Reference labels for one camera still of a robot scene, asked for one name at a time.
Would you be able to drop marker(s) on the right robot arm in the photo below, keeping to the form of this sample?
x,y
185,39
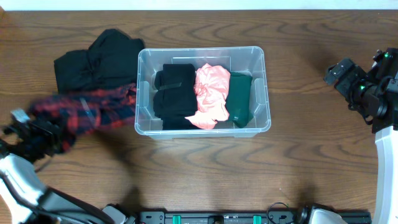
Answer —
x,y
384,70

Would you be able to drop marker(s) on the red navy plaid shirt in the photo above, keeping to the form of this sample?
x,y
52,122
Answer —
x,y
85,112

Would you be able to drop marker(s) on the salmon pink garment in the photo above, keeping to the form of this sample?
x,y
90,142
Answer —
x,y
211,88

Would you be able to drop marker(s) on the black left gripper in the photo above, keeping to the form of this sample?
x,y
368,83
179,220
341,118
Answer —
x,y
41,128

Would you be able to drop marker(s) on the black cloth with band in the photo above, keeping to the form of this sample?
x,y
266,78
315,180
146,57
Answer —
x,y
177,123

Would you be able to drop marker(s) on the large black folded garment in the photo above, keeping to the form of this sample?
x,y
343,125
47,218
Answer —
x,y
109,62

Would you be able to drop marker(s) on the black mounting rail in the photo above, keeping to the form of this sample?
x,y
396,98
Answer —
x,y
274,216

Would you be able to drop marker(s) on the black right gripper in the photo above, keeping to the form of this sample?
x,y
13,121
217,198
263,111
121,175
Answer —
x,y
347,86

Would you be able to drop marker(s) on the black cloth with strap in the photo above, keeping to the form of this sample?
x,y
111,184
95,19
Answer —
x,y
175,96

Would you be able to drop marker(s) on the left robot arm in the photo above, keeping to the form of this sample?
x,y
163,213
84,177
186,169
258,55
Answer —
x,y
28,199

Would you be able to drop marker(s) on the dark green folded cloth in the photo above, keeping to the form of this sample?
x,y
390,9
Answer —
x,y
237,102

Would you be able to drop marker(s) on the clear plastic storage bin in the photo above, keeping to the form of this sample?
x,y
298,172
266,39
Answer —
x,y
248,60

